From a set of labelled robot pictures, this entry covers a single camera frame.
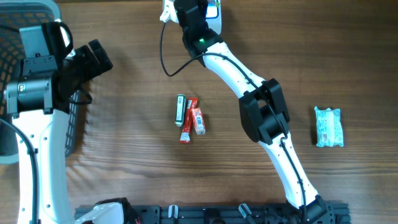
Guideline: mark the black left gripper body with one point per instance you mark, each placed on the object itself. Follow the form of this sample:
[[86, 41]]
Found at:
[[85, 65]]

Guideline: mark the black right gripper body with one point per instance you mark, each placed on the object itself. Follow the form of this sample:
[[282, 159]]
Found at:
[[201, 7]]

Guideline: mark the green white gum pack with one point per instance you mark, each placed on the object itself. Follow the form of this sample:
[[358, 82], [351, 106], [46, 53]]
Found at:
[[180, 110]]

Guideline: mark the red white candy pack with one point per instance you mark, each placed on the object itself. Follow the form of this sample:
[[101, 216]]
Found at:
[[198, 121]]

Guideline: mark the red stick packet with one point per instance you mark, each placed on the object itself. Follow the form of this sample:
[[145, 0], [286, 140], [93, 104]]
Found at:
[[187, 127]]

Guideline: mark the white teal wipes packet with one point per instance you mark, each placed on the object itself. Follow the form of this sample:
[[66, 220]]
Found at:
[[329, 127]]

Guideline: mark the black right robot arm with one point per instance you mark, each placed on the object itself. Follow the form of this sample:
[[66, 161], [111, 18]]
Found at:
[[262, 107]]

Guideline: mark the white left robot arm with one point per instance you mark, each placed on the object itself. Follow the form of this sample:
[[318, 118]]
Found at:
[[39, 100]]

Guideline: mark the white barcode scanner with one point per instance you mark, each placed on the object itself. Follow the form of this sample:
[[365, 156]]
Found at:
[[213, 15]]

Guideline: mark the grey plastic basket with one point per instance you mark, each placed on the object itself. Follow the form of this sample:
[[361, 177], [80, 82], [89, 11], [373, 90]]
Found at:
[[17, 14]]

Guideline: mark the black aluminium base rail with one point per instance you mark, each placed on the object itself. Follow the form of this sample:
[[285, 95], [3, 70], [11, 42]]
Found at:
[[277, 213]]

